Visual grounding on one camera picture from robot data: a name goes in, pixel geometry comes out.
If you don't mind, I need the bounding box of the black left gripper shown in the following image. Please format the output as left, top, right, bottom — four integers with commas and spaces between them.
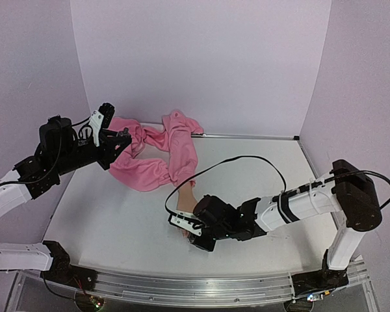
55, 130, 133, 176

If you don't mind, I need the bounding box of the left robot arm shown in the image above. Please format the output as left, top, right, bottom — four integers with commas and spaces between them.
0, 109, 132, 290

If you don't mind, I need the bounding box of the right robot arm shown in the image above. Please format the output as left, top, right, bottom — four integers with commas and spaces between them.
188, 159, 382, 294

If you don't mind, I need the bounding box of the mannequin hand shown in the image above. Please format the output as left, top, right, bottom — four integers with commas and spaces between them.
175, 181, 199, 240

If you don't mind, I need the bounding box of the pink hoodie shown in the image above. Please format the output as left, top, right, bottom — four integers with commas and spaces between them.
109, 110, 204, 192

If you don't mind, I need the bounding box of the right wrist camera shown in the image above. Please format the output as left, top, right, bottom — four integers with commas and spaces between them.
168, 211, 205, 237

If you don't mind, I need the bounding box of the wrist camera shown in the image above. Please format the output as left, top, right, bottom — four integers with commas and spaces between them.
168, 211, 205, 237
77, 103, 115, 148

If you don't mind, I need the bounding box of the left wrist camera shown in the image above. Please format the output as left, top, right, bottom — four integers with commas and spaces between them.
77, 103, 115, 148

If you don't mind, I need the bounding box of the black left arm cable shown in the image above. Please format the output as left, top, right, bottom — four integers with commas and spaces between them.
0, 116, 95, 192

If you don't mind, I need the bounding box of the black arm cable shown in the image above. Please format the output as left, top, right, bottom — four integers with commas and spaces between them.
164, 155, 390, 215
0, 116, 95, 192

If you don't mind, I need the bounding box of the aluminium front rail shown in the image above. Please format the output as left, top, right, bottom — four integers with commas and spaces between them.
6, 259, 378, 312

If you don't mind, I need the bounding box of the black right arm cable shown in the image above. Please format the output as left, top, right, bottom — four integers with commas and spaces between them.
164, 155, 390, 215

